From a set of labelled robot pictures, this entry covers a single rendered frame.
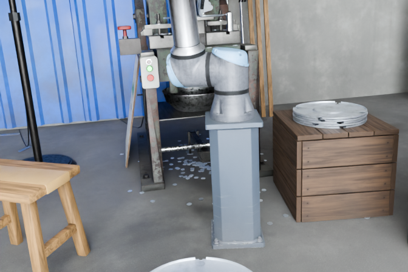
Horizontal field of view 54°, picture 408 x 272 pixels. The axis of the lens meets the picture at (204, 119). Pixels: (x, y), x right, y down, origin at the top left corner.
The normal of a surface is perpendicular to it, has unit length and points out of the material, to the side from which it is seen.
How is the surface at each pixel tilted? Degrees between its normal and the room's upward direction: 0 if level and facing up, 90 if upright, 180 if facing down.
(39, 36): 90
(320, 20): 90
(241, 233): 90
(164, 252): 0
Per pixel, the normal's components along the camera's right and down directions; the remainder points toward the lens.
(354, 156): 0.06, 0.25
